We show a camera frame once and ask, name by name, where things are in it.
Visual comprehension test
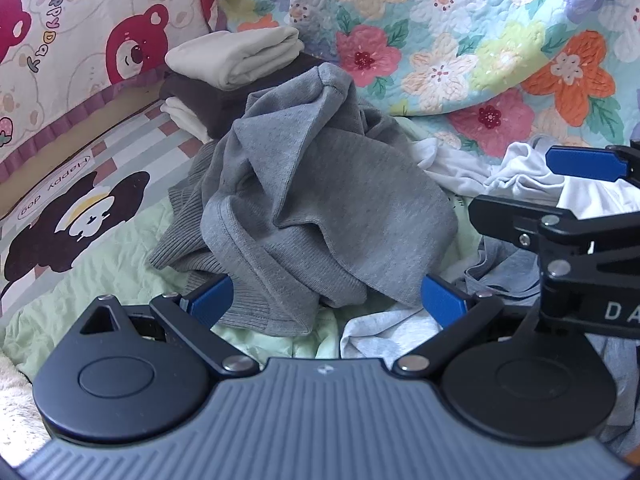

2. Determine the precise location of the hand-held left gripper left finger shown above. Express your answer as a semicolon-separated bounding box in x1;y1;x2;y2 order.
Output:
79;274;262;379

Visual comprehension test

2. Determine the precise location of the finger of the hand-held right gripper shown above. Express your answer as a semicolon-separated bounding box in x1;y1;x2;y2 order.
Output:
469;194;640;267
546;144;640;191

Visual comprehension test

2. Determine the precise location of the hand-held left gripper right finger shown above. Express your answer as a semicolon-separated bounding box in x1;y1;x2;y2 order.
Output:
392;274;547;377

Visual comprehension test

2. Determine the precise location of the gray knit sweater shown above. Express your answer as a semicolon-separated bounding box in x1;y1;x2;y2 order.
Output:
147;62;461;338

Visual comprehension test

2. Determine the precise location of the white garment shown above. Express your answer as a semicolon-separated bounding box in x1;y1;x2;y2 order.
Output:
410;137;640;221

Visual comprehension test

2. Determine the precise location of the gray t-shirt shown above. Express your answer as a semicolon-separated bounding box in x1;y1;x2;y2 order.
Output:
462;232;640;456

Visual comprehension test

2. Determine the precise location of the pale heather gray garment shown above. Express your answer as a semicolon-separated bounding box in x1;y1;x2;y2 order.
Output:
340;305;446;361

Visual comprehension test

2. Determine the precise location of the light green blanket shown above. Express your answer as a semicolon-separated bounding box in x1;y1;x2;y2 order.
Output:
0;195;351;386

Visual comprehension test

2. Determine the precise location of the checked dog print bedsheet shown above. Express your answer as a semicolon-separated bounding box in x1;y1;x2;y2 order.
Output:
0;97;221;306

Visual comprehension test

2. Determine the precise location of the floral quilt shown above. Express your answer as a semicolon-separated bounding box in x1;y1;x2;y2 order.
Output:
215;0;640;158

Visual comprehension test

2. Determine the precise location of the folded cream garment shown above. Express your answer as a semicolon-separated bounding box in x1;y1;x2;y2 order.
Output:
165;25;306;92
161;97;213;143

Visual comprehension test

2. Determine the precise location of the folded dark brown garment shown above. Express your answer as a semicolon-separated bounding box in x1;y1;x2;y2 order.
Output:
159;52;326;141

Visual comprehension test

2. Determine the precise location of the bear print pillow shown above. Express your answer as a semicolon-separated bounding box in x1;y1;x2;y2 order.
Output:
0;0;221;181

